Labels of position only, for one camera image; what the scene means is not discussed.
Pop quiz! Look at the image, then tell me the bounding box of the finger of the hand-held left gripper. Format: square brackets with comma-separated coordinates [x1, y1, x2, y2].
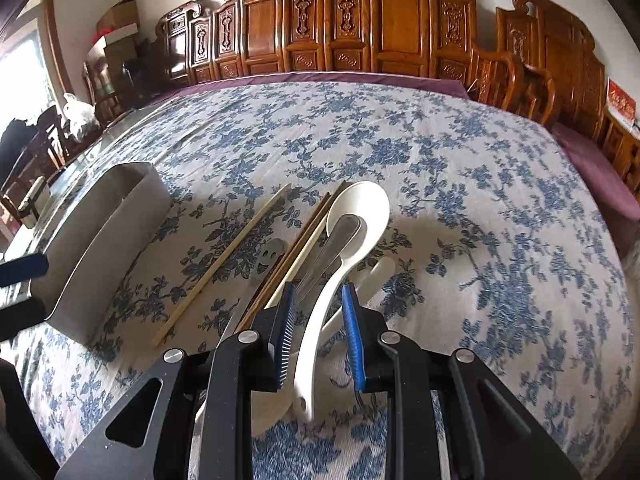
[0, 294, 47, 343]
[0, 254, 49, 288]

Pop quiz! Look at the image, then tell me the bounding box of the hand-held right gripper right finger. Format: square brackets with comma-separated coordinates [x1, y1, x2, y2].
[341, 282, 583, 480]

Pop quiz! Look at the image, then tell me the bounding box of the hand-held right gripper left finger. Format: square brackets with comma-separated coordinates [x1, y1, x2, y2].
[55, 282, 301, 480]

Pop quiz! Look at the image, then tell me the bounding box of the cream white chopstick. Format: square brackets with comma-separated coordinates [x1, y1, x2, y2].
[261, 220, 331, 313]

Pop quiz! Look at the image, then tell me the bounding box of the slotted metal spatula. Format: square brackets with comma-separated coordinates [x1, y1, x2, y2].
[192, 238, 290, 466]

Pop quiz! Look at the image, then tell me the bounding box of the light bamboo chopstick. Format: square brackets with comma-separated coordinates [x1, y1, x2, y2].
[151, 183, 293, 348]

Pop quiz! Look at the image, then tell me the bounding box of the stainless steel rectangular container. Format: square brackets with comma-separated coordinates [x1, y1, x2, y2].
[31, 161, 174, 346]

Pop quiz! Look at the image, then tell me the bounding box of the stainless steel spoon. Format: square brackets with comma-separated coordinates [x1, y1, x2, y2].
[295, 213, 369, 301]

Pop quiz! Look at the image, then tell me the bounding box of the large white ladle spoon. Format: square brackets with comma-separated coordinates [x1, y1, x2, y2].
[292, 180, 392, 422]

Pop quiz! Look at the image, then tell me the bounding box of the white plastic bag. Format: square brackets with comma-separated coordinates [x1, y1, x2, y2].
[61, 92, 97, 141]

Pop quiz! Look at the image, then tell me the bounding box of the blue floral tablecloth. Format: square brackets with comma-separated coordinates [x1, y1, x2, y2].
[10, 80, 638, 480]

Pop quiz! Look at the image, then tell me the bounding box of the dark wooden chair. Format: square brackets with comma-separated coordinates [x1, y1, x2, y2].
[82, 57, 126, 126]

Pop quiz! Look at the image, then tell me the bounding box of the cardboard box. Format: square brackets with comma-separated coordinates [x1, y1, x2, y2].
[102, 35, 138, 78]
[95, 0, 140, 36]

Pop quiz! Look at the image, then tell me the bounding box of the long purple seat cushion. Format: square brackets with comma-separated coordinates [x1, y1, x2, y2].
[165, 70, 473, 102]

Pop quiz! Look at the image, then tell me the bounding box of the carved wooden seat back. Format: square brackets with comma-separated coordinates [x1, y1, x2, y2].
[324, 0, 478, 82]
[214, 0, 328, 81]
[154, 0, 221, 92]

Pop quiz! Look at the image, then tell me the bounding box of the wooden armchair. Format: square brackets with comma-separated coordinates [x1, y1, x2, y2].
[469, 44, 526, 111]
[520, 65, 557, 128]

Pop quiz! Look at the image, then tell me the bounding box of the wooden lattice side table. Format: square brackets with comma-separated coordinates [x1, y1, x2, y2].
[600, 110, 640, 191]

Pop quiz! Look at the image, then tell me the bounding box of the wooden bench purple cushion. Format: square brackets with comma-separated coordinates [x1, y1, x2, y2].
[495, 0, 608, 133]

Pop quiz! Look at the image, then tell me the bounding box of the red desk calendar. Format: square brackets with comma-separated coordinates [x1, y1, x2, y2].
[606, 77, 640, 126]

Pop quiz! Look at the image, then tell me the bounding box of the wooden door frame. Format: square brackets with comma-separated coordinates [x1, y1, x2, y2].
[40, 0, 76, 96]

